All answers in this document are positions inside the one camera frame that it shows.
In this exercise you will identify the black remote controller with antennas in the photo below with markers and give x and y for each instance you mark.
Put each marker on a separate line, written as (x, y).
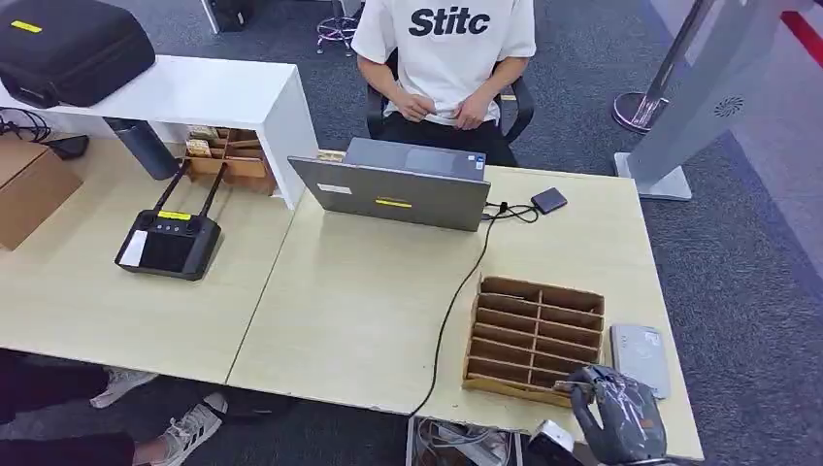
(170, 247)

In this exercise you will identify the wooden box with cards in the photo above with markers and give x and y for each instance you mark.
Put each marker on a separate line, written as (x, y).
(241, 167)

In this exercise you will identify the chrome stool base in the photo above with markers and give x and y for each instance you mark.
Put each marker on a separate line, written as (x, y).
(337, 29)

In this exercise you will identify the white desk shelf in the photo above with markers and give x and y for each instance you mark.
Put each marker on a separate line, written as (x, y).
(206, 90)

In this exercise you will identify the dark grey bottle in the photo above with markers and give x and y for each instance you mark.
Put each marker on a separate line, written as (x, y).
(148, 151)

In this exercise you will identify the grey flat pouch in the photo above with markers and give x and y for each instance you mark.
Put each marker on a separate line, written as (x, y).
(640, 360)

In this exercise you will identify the grey laptop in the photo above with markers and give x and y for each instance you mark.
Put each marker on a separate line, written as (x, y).
(398, 196)

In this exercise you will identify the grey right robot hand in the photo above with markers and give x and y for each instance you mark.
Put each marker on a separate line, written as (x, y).
(630, 424)

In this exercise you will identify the small black device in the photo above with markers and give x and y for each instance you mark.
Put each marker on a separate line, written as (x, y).
(69, 146)

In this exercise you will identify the chrome stanchion post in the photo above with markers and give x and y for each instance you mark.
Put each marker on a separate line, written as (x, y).
(668, 64)

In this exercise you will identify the stack of brown cards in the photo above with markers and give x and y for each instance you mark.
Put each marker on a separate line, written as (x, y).
(332, 156)

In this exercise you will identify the person with white sneakers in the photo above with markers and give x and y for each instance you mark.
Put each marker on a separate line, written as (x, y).
(38, 392)

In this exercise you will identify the black carrying case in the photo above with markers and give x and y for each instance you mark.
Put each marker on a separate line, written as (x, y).
(67, 54)

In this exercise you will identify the grey kiosk stand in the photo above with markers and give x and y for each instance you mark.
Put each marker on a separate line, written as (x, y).
(701, 96)

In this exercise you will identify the seated person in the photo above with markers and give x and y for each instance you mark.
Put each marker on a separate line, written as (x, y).
(447, 64)

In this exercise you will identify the cardboard box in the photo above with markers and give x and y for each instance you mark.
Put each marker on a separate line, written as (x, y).
(32, 190)

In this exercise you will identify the wooden card box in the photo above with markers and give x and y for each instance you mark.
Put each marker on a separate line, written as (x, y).
(495, 384)

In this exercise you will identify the black external drive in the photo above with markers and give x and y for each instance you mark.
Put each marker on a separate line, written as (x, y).
(548, 200)

